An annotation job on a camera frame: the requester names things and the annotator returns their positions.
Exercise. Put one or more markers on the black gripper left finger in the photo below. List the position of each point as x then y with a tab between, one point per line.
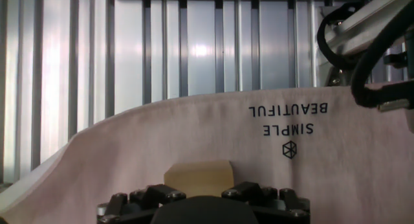
161	195

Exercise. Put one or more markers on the marble pink black cloth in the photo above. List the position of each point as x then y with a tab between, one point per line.
194	127

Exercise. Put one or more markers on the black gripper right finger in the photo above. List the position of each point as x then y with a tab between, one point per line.
255	195

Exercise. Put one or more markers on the plain wooden cube block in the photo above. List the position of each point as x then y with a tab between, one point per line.
199	177

